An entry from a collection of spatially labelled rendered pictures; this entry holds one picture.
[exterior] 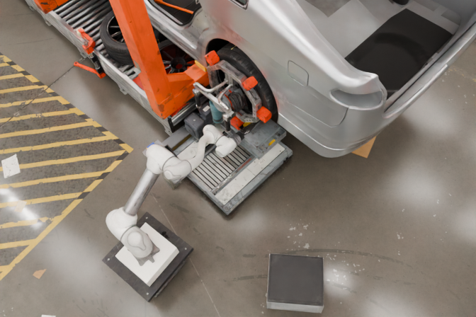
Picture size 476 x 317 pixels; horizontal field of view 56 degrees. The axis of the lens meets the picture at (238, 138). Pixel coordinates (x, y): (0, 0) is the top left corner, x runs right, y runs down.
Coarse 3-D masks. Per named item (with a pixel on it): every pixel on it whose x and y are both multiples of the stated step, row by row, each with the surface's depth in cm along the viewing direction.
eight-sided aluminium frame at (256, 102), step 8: (216, 64) 334; (224, 64) 332; (208, 72) 356; (216, 72) 359; (232, 72) 327; (240, 72) 326; (216, 80) 366; (240, 80) 323; (248, 96) 329; (256, 96) 330; (256, 104) 330; (240, 112) 371; (248, 120) 359; (256, 120) 346
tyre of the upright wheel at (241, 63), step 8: (224, 48) 341; (232, 48) 334; (224, 56) 336; (232, 56) 328; (240, 56) 327; (240, 64) 325; (248, 64) 324; (248, 72) 324; (256, 72) 323; (256, 80) 323; (264, 80) 326; (224, 88) 376; (256, 88) 330; (264, 88) 326; (264, 96) 329; (272, 96) 333; (264, 104) 337; (272, 104) 336; (248, 112) 370; (272, 112) 343
